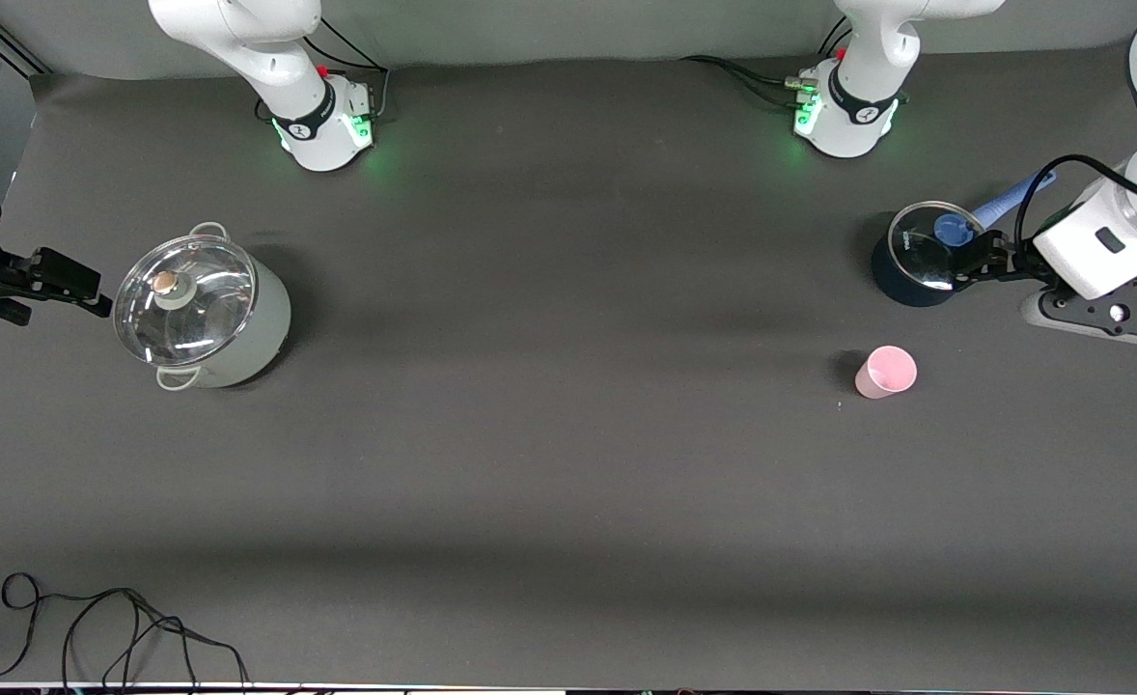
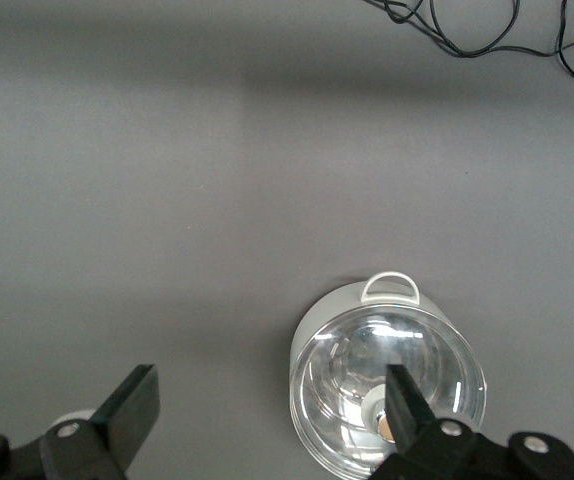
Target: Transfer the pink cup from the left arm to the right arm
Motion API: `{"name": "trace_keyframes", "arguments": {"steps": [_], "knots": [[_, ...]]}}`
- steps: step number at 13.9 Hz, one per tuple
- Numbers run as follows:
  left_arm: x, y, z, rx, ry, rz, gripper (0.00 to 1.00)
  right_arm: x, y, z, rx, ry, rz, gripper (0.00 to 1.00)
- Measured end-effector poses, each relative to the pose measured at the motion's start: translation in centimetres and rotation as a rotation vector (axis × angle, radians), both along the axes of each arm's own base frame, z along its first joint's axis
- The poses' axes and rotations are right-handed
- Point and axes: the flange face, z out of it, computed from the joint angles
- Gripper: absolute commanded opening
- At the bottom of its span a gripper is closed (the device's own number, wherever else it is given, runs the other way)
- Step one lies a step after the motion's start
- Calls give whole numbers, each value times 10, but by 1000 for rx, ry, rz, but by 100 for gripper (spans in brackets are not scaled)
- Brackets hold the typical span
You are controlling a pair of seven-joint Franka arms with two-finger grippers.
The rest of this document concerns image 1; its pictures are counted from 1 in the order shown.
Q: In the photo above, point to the black diagonal rail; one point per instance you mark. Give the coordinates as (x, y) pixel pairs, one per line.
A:
(18, 50)

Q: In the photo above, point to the pink plastic cup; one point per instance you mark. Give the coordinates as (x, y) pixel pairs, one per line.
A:
(885, 375)

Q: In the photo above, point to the glass lid with blue knob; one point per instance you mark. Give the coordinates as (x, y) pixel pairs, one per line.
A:
(916, 251)

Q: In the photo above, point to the dark blue saucepan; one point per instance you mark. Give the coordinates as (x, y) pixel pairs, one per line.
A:
(901, 290)

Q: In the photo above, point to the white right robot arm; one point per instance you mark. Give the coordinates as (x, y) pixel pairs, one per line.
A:
(279, 58)

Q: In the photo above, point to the grey-green cooking pot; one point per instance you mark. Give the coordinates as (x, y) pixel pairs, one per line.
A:
(260, 328)

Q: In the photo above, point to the dark grey table mat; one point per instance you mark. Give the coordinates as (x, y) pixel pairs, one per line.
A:
(568, 434)

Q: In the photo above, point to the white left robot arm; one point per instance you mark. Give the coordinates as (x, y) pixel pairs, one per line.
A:
(848, 140)

